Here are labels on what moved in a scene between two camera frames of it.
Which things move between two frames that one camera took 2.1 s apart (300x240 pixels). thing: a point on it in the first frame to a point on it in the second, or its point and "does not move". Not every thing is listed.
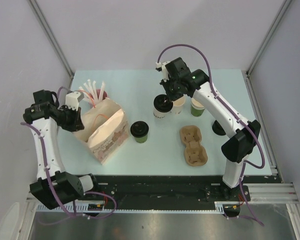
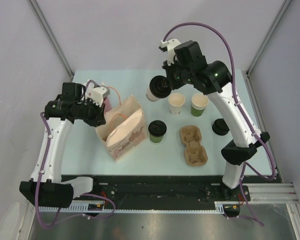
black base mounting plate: [138, 189] does not move
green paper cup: [141, 140] to [156, 139]
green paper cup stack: [197, 108] does not move
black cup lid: [139, 129] to [157, 128]
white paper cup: [161, 115] to [150, 95]
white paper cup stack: [178, 104] does not move
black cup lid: [162, 103] to [160, 86]
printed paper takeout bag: [106, 129] to [125, 129]
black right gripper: [172, 96] to [169, 69]
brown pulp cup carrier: [195, 154] does not move
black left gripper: [76, 124] to [99, 119]
